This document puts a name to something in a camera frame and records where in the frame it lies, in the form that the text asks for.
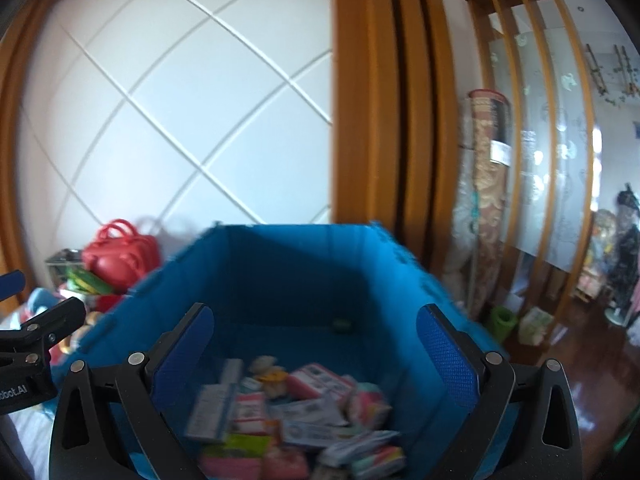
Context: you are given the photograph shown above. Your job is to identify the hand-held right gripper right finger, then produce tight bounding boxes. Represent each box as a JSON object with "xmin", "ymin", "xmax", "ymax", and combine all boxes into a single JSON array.
[{"xmin": 416, "ymin": 302, "xmax": 583, "ymax": 480}]

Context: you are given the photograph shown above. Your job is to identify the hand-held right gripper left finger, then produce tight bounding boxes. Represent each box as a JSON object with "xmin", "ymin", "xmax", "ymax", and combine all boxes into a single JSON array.
[{"xmin": 48, "ymin": 302, "xmax": 216, "ymax": 480}]

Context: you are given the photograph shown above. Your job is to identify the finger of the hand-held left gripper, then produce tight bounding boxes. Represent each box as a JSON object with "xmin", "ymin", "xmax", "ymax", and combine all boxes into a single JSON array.
[
  {"xmin": 0, "ymin": 297, "xmax": 87, "ymax": 362},
  {"xmin": 0, "ymin": 270, "xmax": 26, "ymax": 303}
]

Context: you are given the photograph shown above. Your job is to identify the blue storage bin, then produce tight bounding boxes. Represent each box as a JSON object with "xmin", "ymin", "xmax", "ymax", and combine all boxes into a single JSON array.
[{"xmin": 65, "ymin": 221, "xmax": 511, "ymax": 480}]

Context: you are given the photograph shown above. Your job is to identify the green box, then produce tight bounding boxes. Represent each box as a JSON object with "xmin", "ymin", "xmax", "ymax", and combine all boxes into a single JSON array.
[{"xmin": 67, "ymin": 267, "xmax": 114, "ymax": 296}]

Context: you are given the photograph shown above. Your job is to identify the green rolled mat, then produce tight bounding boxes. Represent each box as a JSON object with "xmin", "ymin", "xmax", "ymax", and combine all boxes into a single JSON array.
[{"xmin": 490, "ymin": 306, "xmax": 519, "ymax": 343}]

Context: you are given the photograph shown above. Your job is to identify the red handbag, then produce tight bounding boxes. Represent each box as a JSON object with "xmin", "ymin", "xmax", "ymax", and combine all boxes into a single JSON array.
[{"xmin": 82, "ymin": 219, "xmax": 162, "ymax": 296}]

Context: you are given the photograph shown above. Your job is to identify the white green package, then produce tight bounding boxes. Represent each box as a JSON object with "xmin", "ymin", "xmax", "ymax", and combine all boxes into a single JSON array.
[{"xmin": 517, "ymin": 307, "xmax": 555, "ymax": 347}]

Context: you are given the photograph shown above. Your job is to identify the pile of small packets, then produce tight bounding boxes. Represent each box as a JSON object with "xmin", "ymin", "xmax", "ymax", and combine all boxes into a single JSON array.
[{"xmin": 185, "ymin": 355, "xmax": 406, "ymax": 480}]

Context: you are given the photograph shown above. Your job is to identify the rolled patterned carpet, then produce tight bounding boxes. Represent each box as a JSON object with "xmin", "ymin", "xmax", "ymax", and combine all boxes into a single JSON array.
[{"xmin": 452, "ymin": 89, "xmax": 517, "ymax": 321}]

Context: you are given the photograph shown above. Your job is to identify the dark dress on stand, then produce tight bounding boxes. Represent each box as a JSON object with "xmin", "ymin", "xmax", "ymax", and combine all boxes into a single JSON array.
[{"xmin": 604, "ymin": 187, "xmax": 640, "ymax": 332}]

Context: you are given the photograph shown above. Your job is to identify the wooden slat partition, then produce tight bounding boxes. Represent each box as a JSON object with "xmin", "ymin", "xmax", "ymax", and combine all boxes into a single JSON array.
[{"xmin": 462, "ymin": 0, "xmax": 599, "ymax": 351}]

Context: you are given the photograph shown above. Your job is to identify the wooden wall panel frame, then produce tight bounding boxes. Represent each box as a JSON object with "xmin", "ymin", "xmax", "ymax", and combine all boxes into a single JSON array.
[{"xmin": 0, "ymin": 0, "xmax": 453, "ymax": 286}]

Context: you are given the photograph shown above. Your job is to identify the wall hanging ornaments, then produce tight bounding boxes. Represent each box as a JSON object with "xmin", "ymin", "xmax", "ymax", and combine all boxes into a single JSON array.
[{"xmin": 584, "ymin": 42, "xmax": 640, "ymax": 107}]

